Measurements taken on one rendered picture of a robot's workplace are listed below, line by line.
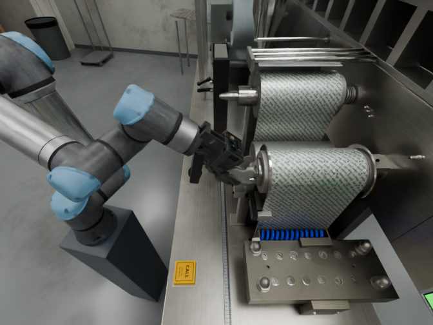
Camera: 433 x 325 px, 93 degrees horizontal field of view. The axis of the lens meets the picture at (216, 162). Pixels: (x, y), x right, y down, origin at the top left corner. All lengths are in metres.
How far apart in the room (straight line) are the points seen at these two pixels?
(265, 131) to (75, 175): 0.54
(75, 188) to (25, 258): 1.89
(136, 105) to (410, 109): 0.60
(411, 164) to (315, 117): 0.26
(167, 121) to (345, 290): 0.64
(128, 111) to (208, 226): 0.59
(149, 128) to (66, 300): 1.70
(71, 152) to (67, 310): 1.59
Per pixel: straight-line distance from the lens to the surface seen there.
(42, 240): 2.31
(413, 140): 0.66
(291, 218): 0.69
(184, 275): 0.78
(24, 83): 0.74
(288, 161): 0.53
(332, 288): 0.73
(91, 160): 0.44
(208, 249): 0.83
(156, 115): 0.40
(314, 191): 0.58
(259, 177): 0.54
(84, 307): 1.91
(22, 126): 0.53
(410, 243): 0.69
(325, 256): 0.76
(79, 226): 0.86
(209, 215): 0.89
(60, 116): 0.76
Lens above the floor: 1.68
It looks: 47 degrees down
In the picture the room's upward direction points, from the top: straight up
